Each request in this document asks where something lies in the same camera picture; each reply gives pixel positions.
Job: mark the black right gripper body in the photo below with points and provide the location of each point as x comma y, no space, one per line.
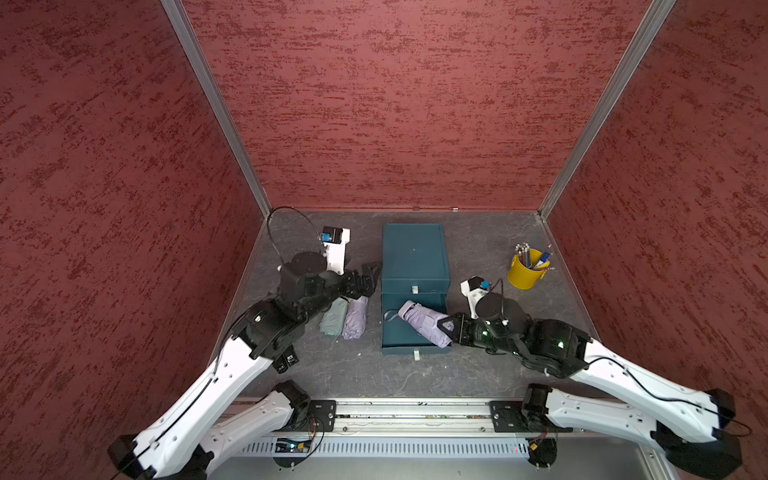
471,331

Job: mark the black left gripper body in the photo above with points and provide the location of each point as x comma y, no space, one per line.
348,285

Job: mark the purple umbrella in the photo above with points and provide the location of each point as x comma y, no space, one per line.
424,321
356,319

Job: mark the teal drawer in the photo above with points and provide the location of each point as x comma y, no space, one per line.
399,337

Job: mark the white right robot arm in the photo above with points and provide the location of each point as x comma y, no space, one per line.
688,426

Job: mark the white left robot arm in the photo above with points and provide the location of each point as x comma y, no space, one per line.
189,441

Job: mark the teal drawer cabinet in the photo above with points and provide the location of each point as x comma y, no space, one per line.
415,259

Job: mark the green folded umbrella left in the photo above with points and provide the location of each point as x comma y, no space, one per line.
333,319

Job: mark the yellow pen cup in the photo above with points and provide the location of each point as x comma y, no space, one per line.
523,278

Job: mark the pens in cup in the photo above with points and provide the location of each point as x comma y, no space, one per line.
532,259

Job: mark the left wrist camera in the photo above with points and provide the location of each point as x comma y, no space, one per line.
334,240

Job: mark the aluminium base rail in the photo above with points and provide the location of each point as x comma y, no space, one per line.
455,415

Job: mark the aluminium left corner post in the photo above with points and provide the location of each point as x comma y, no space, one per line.
193,50

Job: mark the aluminium corner post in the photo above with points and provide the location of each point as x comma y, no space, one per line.
648,28
193,50

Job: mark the aluminium right corner post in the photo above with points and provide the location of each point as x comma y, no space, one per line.
648,28

